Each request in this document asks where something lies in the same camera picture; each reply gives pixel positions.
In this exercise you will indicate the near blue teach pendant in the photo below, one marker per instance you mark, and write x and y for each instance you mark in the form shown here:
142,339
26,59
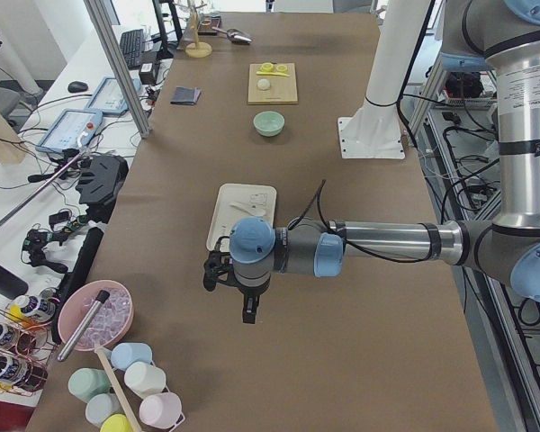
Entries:
73,129

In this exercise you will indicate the wooden cutting board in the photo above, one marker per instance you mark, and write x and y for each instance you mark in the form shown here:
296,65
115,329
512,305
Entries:
283,86

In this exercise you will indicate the wooden mug tree stand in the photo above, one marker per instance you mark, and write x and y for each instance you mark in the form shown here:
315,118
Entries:
196,49

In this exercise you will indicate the white plastic cup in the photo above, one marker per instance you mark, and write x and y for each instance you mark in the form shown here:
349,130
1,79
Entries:
145,379

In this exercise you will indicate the metal scoop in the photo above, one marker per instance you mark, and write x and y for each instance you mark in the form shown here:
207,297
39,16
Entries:
235,36

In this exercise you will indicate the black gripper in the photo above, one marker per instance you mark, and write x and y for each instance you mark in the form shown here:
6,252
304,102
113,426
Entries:
250,291

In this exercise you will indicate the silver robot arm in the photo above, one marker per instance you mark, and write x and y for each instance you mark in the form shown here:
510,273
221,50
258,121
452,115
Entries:
500,35

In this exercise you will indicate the pink plastic cup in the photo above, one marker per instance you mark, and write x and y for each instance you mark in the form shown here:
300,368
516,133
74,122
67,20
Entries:
162,410

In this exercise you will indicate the metal muddler bar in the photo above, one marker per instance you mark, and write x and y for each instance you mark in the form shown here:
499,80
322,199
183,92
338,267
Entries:
82,326

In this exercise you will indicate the black keyboard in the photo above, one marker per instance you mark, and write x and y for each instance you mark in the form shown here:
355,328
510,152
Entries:
131,45

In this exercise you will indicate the black bottle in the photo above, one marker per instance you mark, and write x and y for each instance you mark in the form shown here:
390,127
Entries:
11,286

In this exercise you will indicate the black computer mouse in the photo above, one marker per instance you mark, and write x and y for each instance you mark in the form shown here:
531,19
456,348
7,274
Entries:
75,87

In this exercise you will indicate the blue teach pendant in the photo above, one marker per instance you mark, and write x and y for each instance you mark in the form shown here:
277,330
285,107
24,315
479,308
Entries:
73,129
108,98

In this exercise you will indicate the green ceramic bowl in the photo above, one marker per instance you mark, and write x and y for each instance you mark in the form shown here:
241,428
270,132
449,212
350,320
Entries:
268,123

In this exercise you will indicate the white steamed bun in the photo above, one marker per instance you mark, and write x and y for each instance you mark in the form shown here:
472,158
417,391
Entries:
263,84

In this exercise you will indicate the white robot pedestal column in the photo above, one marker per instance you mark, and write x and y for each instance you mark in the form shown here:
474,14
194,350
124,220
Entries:
374,131

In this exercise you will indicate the green plastic cup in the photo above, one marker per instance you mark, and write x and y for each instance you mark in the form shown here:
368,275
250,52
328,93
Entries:
85,383

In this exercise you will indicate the pale grey plastic cup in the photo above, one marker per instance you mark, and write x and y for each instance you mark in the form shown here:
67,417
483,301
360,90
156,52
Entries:
101,407

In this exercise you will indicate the aluminium frame post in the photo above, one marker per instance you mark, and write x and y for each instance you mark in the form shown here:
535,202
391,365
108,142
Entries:
104,30

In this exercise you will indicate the yellow plastic cup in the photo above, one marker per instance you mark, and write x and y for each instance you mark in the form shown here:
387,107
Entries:
116,423

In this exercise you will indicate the copper wire bottle rack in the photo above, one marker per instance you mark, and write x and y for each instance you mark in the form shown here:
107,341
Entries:
26,347

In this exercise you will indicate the blue plastic cup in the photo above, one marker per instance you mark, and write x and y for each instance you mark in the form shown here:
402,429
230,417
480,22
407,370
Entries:
127,353

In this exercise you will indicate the grey folded cloth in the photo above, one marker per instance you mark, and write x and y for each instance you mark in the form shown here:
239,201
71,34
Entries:
186,95

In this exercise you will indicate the pink bowl with ice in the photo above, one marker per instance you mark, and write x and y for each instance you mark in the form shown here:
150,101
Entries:
110,323

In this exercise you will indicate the far blue teach pendant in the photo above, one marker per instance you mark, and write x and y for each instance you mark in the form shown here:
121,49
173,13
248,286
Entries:
108,98

